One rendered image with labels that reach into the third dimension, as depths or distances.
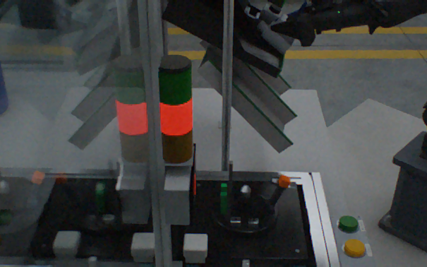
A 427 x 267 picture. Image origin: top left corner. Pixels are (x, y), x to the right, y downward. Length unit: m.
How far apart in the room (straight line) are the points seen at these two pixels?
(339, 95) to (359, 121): 1.92
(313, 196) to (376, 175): 0.31
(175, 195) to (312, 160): 0.77
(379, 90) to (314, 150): 2.24
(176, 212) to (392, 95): 3.01
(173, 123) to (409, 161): 0.61
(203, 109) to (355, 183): 0.54
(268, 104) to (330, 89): 2.33
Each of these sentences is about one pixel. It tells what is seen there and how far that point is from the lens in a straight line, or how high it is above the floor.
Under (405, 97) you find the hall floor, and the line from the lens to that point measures 3.77.
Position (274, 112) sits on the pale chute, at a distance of 1.43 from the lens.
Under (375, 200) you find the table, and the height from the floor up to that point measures 0.86.
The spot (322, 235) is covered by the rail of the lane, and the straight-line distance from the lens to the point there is 1.19.
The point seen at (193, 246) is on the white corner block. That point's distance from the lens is 1.09.
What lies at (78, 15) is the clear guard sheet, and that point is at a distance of 0.39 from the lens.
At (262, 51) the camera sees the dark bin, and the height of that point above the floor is 1.21.
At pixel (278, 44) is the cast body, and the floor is 1.25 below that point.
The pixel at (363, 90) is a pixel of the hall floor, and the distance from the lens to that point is 3.78.
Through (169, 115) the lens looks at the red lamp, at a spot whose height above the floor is 1.34.
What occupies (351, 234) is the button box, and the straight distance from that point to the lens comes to 1.20.
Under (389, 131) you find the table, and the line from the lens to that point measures 1.73.
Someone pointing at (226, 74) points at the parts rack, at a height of 1.20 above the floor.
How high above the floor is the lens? 1.76
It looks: 33 degrees down
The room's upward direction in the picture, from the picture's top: straight up
